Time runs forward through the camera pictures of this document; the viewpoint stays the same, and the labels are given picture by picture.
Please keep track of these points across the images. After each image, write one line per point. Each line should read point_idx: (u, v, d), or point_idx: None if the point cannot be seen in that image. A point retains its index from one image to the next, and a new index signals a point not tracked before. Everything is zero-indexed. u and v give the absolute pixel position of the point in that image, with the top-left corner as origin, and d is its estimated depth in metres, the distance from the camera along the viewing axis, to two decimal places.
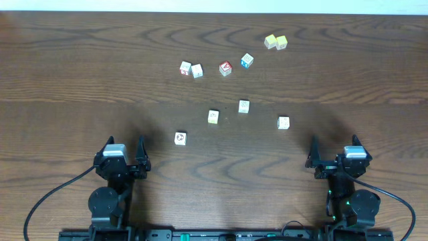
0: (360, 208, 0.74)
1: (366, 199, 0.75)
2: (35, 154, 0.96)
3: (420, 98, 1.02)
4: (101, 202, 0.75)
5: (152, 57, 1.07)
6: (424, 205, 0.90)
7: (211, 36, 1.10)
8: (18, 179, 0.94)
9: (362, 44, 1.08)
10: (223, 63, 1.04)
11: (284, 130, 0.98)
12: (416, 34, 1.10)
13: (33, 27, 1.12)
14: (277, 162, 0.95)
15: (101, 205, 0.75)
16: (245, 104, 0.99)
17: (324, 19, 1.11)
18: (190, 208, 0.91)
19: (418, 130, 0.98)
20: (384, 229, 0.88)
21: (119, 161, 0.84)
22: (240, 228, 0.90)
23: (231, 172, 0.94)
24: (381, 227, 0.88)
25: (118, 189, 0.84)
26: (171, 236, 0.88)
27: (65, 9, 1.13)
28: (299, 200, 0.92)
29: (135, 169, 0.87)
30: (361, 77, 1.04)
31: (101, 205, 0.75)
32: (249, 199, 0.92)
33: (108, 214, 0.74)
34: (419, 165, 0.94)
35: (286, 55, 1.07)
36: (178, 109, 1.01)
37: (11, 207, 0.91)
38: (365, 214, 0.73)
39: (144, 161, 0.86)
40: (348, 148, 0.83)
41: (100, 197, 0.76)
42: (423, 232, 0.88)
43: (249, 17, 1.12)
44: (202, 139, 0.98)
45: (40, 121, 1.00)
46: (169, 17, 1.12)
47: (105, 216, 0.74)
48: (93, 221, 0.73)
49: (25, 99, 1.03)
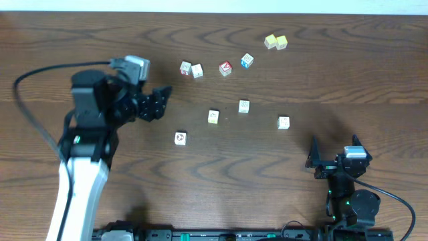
0: (360, 208, 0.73)
1: (366, 199, 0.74)
2: (35, 154, 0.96)
3: (420, 99, 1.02)
4: (85, 75, 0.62)
5: (152, 57, 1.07)
6: (424, 205, 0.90)
7: (211, 36, 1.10)
8: (18, 179, 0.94)
9: (362, 44, 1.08)
10: (223, 63, 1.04)
11: (284, 130, 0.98)
12: (416, 34, 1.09)
13: (33, 27, 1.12)
14: (277, 162, 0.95)
15: (79, 100, 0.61)
16: (245, 104, 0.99)
17: (324, 19, 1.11)
18: (190, 208, 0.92)
19: (418, 130, 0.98)
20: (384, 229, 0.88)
21: (136, 72, 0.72)
22: (239, 228, 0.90)
23: (231, 172, 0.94)
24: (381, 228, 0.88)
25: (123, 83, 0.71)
26: (171, 236, 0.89)
27: (65, 9, 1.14)
28: (299, 201, 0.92)
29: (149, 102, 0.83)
30: (361, 77, 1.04)
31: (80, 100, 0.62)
32: (249, 199, 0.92)
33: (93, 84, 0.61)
34: (419, 166, 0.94)
35: (286, 55, 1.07)
36: (178, 109, 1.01)
37: (11, 207, 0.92)
38: (366, 214, 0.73)
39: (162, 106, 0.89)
40: (349, 148, 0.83)
41: (86, 75, 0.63)
42: (422, 232, 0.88)
43: (249, 18, 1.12)
44: (202, 139, 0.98)
45: (39, 121, 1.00)
46: (169, 17, 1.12)
47: (89, 92, 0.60)
48: (75, 93, 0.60)
49: (23, 98, 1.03)
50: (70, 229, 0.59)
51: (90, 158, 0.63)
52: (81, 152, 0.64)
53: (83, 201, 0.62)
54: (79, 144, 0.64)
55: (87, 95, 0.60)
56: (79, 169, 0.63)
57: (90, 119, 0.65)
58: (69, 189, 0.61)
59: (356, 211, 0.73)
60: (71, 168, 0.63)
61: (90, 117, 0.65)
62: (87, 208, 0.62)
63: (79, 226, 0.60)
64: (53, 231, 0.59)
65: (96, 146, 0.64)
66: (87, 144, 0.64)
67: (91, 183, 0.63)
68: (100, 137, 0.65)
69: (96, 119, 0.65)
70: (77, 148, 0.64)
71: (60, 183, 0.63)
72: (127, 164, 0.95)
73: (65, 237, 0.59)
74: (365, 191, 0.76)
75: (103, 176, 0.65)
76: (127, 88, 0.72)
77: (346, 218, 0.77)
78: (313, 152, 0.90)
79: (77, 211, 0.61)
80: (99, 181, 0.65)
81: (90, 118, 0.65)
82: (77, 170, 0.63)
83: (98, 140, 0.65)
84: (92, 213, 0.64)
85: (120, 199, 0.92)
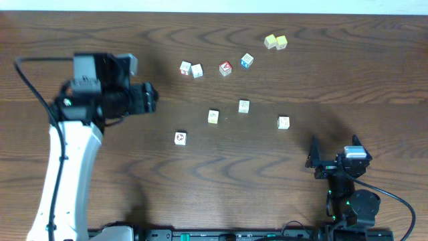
0: (360, 207, 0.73)
1: (366, 199, 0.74)
2: (35, 154, 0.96)
3: (420, 99, 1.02)
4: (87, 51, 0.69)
5: (152, 57, 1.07)
6: (424, 205, 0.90)
7: (211, 36, 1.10)
8: (17, 179, 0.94)
9: (362, 44, 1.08)
10: (223, 63, 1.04)
11: (284, 130, 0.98)
12: (416, 35, 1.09)
13: (33, 27, 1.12)
14: (277, 162, 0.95)
15: (79, 66, 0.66)
16: (245, 104, 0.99)
17: (324, 19, 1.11)
18: (190, 208, 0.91)
19: (418, 130, 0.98)
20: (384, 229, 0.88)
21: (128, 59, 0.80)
22: (239, 228, 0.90)
23: (231, 172, 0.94)
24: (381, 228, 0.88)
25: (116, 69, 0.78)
26: (171, 236, 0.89)
27: (64, 9, 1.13)
28: (299, 201, 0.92)
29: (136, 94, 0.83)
30: (361, 77, 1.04)
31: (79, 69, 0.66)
32: (249, 199, 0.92)
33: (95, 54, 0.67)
34: (419, 166, 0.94)
35: (286, 55, 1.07)
36: (178, 109, 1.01)
37: (10, 207, 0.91)
38: (365, 213, 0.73)
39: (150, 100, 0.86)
40: (349, 148, 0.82)
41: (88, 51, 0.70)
42: (422, 232, 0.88)
43: (249, 18, 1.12)
44: (202, 139, 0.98)
45: (39, 120, 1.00)
46: (169, 17, 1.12)
47: (89, 58, 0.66)
48: (76, 59, 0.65)
49: (23, 98, 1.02)
50: (65, 194, 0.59)
51: (81, 122, 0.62)
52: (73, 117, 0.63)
53: (77, 164, 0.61)
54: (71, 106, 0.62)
55: (87, 61, 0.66)
56: (70, 131, 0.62)
57: (86, 86, 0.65)
58: (61, 152, 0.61)
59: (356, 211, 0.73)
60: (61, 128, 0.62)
61: (86, 85, 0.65)
62: (80, 171, 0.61)
63: (74, 191, 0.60)
64: (47, 197, 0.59)
65: (88, 109, 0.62)
66: (79, 107, 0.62)
67: (85, 145, 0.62)
68: (91, 101, 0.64)
69: (91, 86, 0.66)
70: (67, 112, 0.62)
71: (52, 144, 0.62)
72: (127, 164, 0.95)
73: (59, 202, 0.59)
74: (365, 191, 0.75)
75: (95, 136, 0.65)
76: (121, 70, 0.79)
77: (346, 218, 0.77)
78: (313, 152, 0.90)
79: (71, 175, 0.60)
80: (92, 142, 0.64)
81: (86, 87, 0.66)
82: (68, 131, 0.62)
83: (90, 104, 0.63)
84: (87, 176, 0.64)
85: (120, 199, 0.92)
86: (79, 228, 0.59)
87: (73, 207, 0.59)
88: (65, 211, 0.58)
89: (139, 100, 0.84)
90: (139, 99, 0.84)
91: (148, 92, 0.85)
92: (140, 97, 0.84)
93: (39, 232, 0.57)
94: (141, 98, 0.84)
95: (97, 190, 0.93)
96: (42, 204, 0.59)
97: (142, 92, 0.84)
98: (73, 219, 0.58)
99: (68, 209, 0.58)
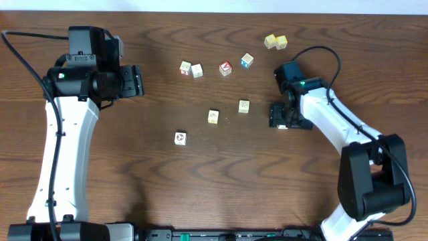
0: (290, 72, 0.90)
1: (294, 67, 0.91)
2: (35, 154, 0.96)
3: (419, 99, 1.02)
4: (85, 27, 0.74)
5: (152, 57, 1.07)
6: (424, 205, 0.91)
7: (212, 36, 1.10)
8: (17, 179, 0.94)
9: (362, 44, 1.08)
10: (223, 63, 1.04)
11: (284, 130, 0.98)
12: (415, 34, 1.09)
13: (34, 27, 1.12)
14: (276, 162, 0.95)
15: (75, 41, 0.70)
16: (245, 104, 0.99)
17: (324, 19, 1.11)
18: (190, 208, 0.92)
19: (416, 130, 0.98)
20: (367, 196, 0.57)
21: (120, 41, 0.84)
22: (239, 228, 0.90)
23: (231, 173, 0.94)
24: (344, 167, 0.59)
25: (110, 48, 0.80)
26: (171, 236, 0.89)
27: (62, 7, 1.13)
28: (299, 201, 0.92)
29: (126, 73, 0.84)
30: (360, 77, 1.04)
31: (76, 41, 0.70)
32: (249, 199, 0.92)
33: (91, 27, 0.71)
34: (418, 166, 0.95)
35: (286, 55, 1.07)
36: (178, 108, 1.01)
37: (9, 206, 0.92)
38: (314, 91, 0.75)
39: (140, 83, 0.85)
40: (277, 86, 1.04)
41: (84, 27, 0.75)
42: (422, 233, 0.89)
43: (249, 18, 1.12)
44: (202, 139, 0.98)
45: (37, 120, 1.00)
46: (169, 16, 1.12)
47: (86, 31, 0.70)
48: (72, 31, 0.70)
49: (21, 98, 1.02)
50: (63, 171, 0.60)
51: (77, 97, 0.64)
52: (69, 90, 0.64)
53: (74, 142, 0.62)
54: (66, 79, 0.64)
55: (84, 33, 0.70)
56: (65, 106, 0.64)
57: (81, 61, 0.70)
58: (58, 127, 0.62)
59: (285, 76, 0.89)
60: (58, 106, 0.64)
61: (82, 58, 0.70)
62: (77, 148, 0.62)
63: (71, 167, 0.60)
64: (47, 175, 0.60)
65: (83, 82, 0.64)
66: (74, 80, 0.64)
67: (81, 121, 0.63)
68: (87, 73, 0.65)
69: (85, 60, 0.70)
70: (63, 84, 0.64)
71: (49, 122, 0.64)
72: (127, 164, 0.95)
73: (59, 181, 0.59)
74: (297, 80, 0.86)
75: (92, 114, 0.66)
76: (117, 48, 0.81)
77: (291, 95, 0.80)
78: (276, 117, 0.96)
79: (68, 152, 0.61)
80: (89, 118, 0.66)
81: (82, 60, 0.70)
82: (65, 108, 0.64)
83: (85, 76, 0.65)
84: (86, 153, 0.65)
85: (120, 199, 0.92)
86: (79, 204, 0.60)
87: (73, 182, 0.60)
88: (65, 187, 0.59)
89: (129, 83, 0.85)
90: (129, 81, 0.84)
91: (138, 74, 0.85)
92: (130, 79, 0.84)
93: (40, 208, 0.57)
94: (131, 79, 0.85)
95: (97, 189, 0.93)
96: (41, 181, 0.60)
97: (132, 73, 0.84)
98: (72, 195, 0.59)
99: (67, 185, 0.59)
